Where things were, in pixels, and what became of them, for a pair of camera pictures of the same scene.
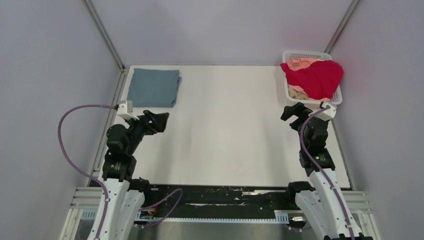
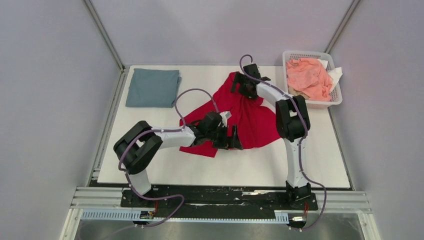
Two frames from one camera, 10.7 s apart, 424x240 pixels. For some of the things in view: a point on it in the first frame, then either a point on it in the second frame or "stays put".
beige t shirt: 296,94 stays put
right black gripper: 298,107 to 239,78
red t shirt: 318,81 to 256,123
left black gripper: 160,121 to 228,142
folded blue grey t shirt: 154,88 stays put
